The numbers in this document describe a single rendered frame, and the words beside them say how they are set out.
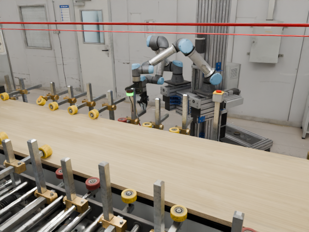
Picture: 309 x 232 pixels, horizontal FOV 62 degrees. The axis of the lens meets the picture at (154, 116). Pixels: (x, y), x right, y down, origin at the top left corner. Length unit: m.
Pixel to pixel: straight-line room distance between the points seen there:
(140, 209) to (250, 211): 0.58
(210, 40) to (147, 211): 1.85
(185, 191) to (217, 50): 1.78
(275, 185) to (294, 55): 3.20
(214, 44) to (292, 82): 2.12
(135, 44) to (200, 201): 4.20
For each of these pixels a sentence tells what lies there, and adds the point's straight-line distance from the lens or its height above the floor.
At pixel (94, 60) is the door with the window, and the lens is 5.86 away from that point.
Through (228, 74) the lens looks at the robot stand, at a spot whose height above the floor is 1.14.
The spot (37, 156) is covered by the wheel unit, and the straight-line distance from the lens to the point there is 1.55.
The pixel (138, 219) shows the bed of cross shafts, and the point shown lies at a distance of 1.37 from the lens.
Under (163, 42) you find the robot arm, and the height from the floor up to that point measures 1.51.
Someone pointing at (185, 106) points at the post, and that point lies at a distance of 2.10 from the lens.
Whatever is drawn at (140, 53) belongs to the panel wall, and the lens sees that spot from 5.20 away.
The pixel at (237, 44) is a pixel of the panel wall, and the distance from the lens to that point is 4.60.
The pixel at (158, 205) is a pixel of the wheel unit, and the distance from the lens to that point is 1.14.
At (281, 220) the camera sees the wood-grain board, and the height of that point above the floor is 0.90.
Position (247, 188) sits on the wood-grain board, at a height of 0.90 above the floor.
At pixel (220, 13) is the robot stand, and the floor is 1.76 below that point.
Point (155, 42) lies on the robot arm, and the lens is 2.68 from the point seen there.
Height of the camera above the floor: 1.78
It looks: 22 degrees down
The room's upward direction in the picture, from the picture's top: 1 degrees counter-clockwise
